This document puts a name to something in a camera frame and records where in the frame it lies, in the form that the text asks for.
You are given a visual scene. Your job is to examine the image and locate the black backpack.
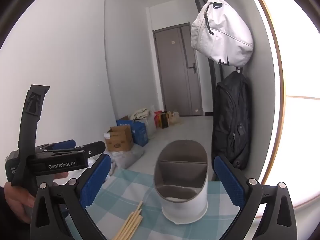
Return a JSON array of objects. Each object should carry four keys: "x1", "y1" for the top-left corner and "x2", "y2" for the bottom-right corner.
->
[{"x1": 212, "y1": 70, "x2": 252, "y2": 170}]

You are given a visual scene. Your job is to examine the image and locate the teal checkered tablecloth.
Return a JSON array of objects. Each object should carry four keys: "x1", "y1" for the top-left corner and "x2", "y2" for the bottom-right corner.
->
[{"x1": 64, "y1": 169, "x2": 240, "y2": 240}]

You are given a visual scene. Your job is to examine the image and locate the grey plastic bags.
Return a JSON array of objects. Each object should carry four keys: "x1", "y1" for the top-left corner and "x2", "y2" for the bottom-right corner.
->
[{"x1": 110, "y1": 145, "x2": 146, "y2": 169}]

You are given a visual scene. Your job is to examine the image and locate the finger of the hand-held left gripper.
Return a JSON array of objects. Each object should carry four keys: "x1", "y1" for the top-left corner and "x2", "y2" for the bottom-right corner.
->
[
  {"x1": 49, "y1": 141, "x2": 106, "y2": 160},
  {"x1": 36, "y1": 139, "x2": 76, "y2": 152}
]

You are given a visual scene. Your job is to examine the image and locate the white grey utensil holder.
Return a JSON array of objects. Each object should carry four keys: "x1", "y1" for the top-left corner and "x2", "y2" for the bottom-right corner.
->
[{"x1": 153, "y1": 139, "x2": 209, "y2": 225}]

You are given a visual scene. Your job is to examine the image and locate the blue cardboard box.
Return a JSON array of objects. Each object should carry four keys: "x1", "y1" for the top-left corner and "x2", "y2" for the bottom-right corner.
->
[{"x1": 116, "y1": 119, "x2": 148, "y2": 147}]

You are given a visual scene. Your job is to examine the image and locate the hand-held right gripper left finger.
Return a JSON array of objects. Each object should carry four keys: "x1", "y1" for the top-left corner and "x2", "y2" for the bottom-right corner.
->
[{"x1": 30, "y1": 152, "x2": 112, "y2": 240}]

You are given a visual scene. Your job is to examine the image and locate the white sling bag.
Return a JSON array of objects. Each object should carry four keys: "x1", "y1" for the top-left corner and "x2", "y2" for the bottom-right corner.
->
[{"x1": 190, "y1": 0, "x2": 254, "y2": 67}]

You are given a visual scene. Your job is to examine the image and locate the grey door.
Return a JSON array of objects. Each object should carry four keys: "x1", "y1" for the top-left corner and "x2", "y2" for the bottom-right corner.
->
[{"x1": 153, "y1": 23, "x2": 203, "y2": 117}]

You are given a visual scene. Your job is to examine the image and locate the person's left hand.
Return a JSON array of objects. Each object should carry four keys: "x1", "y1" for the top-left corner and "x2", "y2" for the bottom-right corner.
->
[{"x1": 4, "y1": 181, "x2": 35, "y2": 224}]

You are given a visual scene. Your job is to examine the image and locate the red bag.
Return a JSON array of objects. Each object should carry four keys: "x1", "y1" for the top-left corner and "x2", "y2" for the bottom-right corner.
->
[{"x1": 154, "y1": 110, "x2": 163, "y2": 128}]

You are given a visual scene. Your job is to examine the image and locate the white plastic bag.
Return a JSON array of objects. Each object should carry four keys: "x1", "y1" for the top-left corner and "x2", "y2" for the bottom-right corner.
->
[{"x1": 145, "y1": 110, "x2": 158, "y2": 138}]

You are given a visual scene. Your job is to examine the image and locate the beige cloth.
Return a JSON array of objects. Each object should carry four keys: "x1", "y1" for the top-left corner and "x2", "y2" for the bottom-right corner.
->
[{"x1": 130, "y1": 107, "x2": 150, "y2": 120}]

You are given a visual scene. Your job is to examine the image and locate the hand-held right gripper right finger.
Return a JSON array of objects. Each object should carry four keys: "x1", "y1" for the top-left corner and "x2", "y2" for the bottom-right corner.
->
[{"x1": 214, "y1": 155, "x2": 298, "y2": 240}]

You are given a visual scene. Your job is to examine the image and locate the brown cardboard box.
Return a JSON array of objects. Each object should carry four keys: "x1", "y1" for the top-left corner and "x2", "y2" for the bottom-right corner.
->
[{"x1": 104, "y1": 126, "x2": 134, "y2": 152}]

